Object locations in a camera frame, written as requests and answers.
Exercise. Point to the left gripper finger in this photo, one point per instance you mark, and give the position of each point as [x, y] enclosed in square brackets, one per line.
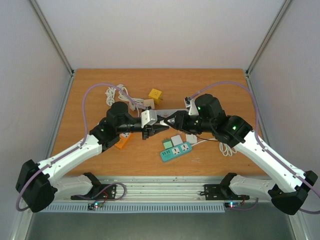
[157, 128]
[146, 135]

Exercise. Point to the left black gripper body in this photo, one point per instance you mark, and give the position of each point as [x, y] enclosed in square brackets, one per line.
[147, 128]

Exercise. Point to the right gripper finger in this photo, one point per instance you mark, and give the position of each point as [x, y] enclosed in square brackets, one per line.
[174, 117]
[175, 127]

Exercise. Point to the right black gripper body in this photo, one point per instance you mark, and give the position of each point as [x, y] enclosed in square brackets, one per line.
[179, 120]

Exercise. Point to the beige cube socket adapter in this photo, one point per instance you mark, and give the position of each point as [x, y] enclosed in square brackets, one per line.
[149, 103]

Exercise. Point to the white usb charger with cable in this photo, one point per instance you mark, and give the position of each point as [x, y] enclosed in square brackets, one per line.
[166, 122]

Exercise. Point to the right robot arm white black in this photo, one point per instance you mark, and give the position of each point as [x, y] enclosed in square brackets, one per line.
[288, 186]

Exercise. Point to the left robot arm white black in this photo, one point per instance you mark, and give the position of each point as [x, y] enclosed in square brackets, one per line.
[40, 183]

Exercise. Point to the white grey plug adapter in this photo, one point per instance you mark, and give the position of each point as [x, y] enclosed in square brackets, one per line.
[176, 140]

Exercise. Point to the white rounded plug adapter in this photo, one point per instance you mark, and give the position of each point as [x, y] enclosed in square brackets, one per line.
[192, 139]

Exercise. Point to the green plug adapter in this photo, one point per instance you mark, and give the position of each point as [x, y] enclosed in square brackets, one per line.
[167, 143]

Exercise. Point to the long white power strip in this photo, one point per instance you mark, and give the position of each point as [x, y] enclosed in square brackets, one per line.
[164, 113]

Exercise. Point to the orange power strip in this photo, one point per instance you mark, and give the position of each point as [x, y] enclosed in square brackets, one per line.
[123, 139]

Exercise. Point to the teal power strip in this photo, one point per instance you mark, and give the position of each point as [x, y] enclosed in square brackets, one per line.
[175, 152]

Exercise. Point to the yellow cube socket adapter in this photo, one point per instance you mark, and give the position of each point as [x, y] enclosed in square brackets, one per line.
[155, 95]

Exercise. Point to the right small circuit board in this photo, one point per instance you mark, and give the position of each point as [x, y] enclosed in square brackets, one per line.
[231, 205]

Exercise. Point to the small circuit board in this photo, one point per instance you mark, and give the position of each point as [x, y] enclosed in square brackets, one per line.
[94, 206]
[231, 205]

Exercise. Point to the left small circuit board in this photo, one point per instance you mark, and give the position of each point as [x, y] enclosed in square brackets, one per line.
[94, 206]

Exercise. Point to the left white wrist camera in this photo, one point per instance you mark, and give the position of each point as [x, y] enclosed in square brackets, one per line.
[148, 118]

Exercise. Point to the right aluminium corner post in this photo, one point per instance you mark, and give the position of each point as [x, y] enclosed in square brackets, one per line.
[269, 34]

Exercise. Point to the aluminium corner post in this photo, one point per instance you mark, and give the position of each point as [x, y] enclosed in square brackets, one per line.
[269, 34]
[47, 28]

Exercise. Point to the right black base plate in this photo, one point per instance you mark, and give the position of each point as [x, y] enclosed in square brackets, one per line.
[212, 192]

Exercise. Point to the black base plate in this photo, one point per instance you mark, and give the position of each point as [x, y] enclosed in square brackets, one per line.
[98, 192]
[212, 192]

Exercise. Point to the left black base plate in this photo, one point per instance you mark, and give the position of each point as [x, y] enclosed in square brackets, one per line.
[98, 192]

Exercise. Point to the aluminium rail frame front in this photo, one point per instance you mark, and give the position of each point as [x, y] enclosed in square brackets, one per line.
[162, 188]

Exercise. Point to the grey slotted cable duct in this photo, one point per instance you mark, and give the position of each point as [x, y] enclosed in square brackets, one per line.
[132, 208]

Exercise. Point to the left aluminium corner post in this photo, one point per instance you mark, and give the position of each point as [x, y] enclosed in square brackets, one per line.
[47, 28]

